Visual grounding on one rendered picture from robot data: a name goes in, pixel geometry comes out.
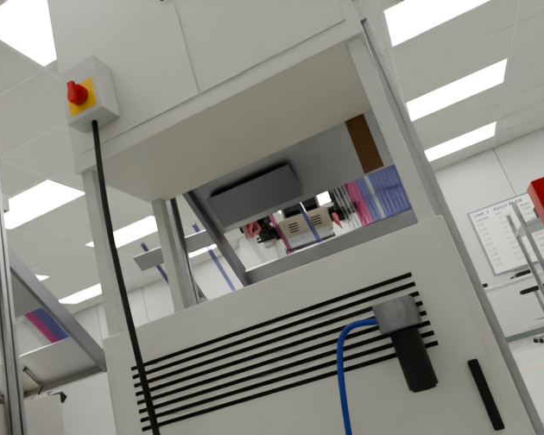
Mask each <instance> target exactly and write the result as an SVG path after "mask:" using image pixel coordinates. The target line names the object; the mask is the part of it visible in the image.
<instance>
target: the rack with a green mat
mask: <svg viewBox="0 0 544 435"><path fill-rule="evenodd" d="M511 205H512V208H513V210H514V212H515V214H516V216H517V218H518V220H519V222H520V224H521V225H520V227H519V229H518V230H517V229H516V227H515V224H514V222H513V220H512V218H511V216H510V215H508V216H506V219H507V221H508V223H509V226H510V228H511V229H512V231H513V234H514V236H515V238H516V241H517V242H518V244H519V246H520V249H521V251H522V253H523V255H524V257H525V259H526V261H527V264H528V266H529V268H530V270H531V272H532V274H533V276H534V278H535V281H536V283H537V285H538V287H539V289H540V290H541V294H542V296H543V298H544V286H543V284H542V282H541V279H540V277H539V275H538V273H537V271H536V269H535V266H534V264H533V263H532V261H531V258H530V256H529V254H528V252H527V250H526V248H525V246H524V244H523V241H522V239H521V237H522V236H526V237H527V239H528V241H529V243H530V245H531V248H532V250H533V251H534V253H535V256H536V258H537V260H538V262H539V263H540V265H541V269H542V271H543V273H544V259H543V257H542V255H541V252H540V251H539V249H538V247H537V245H536V243H535V240H534V238H533V236H532V234H531V233H534V232H536V231H539V230H544V224H543V222H542V221H541V218H540V217H538V218H535V219H532V220H530V221H527V222H525V220H524V218H523V216H522V214H521V212H520V209H519V207H518V205H517V203H516V202H514V203H511Z"/></svg>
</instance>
